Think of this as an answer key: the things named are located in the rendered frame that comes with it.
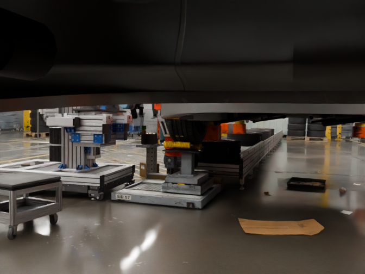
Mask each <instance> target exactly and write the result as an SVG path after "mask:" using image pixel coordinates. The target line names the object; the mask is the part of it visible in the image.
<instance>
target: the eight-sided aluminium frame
mask: <svg viewBox="0 0 365 274"><path fill-rule="evenodd" d="M158 121H159V123H160V126H161V129H162V132H163V135H164V136H170V134H169V132H168V128H167V123H166V119H162V118H161V111H160V110H158Z"/></svg>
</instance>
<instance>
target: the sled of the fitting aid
mask: <svg viewBox="0 0 365 274"><path fill-rule="evenodd" d="M212 186H213V177H208V178H207V179H205V180H203V181H202V182H200V183H199V184H186V183H172V182H163V183H162V191H163V192H174V193H183V194H194V195H201V194H202V193H204V192H205V191H206V190H207V189H209V188H210V187H212Z"/></svg>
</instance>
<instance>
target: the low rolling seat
mask: <svg viewBox="0 0 365 274"><path fill-rule="evenodd" d="M60 179H61V177H60V176H56V175H46V174H40V173H31V172H21V173H14V174H10V175H3V176H0V195H6V196H9V200H8V201H4V202H0V223H2V224H5V225H10V226H9V229H8V233H7V237H8V239H9V240H14V239H15V238H16V234H17V226H18V225H19V224H20V223H24V222H27V221H30V220H34V219H37V218H40V217H43V216H47V215H49V218H50V223H51V224H52V225H55V224H56V223H57V221H58V215H57V212H60V211H62V181H61V180H60ZM54 187H56V201H51V200H44V199H40V198H33V197H29V193H30V192H35V191H40V190H45V189H50V188H54ZM22 194H23V197H21V198H17V195H22Z"/></svg>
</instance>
